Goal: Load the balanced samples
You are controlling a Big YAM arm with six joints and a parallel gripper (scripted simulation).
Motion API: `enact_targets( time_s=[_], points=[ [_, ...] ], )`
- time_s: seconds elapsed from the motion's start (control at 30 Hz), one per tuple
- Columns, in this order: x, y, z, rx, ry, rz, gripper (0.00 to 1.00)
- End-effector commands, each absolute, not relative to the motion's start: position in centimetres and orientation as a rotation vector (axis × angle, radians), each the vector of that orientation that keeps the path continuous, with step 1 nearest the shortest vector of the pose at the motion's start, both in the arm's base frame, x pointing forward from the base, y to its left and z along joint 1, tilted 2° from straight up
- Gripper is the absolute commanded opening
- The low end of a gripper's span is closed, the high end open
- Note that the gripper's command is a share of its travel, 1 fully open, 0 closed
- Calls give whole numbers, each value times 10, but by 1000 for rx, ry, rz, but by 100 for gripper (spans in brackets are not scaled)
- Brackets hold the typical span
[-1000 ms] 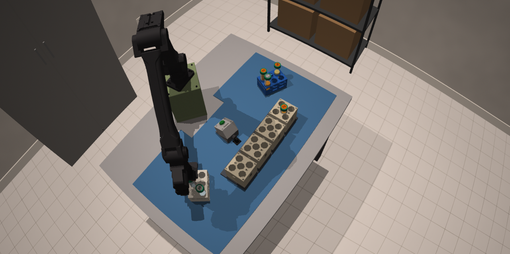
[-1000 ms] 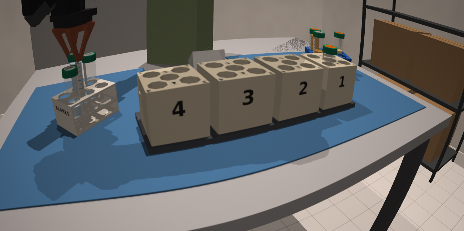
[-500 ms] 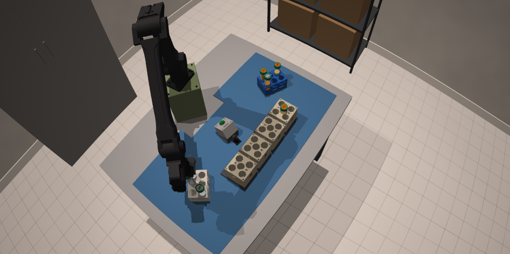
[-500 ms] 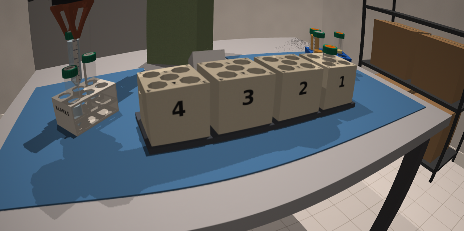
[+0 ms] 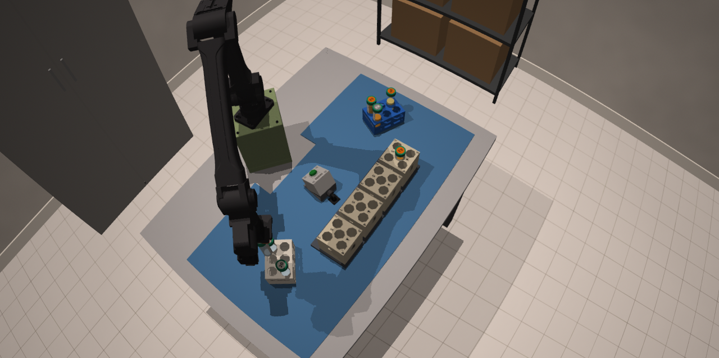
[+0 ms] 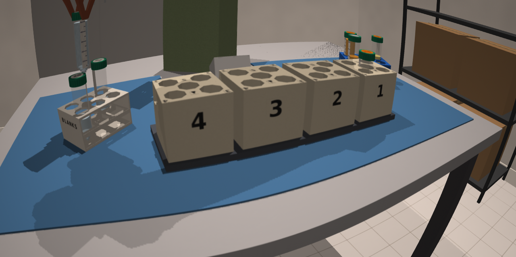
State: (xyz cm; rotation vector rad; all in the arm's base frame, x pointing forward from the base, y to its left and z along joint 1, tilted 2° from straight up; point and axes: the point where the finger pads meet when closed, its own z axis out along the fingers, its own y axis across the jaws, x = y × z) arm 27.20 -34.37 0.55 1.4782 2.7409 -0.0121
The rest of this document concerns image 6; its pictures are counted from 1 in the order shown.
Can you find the blue bench mat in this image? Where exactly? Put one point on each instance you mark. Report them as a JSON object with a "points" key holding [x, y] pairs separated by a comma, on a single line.
{"points": [[46, 182]]}

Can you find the beige tube rack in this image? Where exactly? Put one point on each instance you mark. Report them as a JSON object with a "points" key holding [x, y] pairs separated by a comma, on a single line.
{"points": [[105, 122]]}

